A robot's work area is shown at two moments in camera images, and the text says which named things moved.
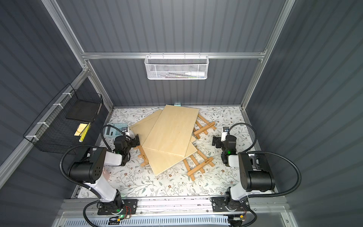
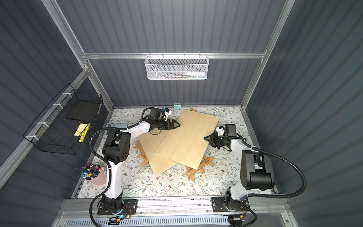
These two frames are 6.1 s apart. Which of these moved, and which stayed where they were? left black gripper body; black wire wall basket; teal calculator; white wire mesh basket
Moved: left black gripper body
Stayed: white wire mesh basket; black wire wall basket; teal calculator
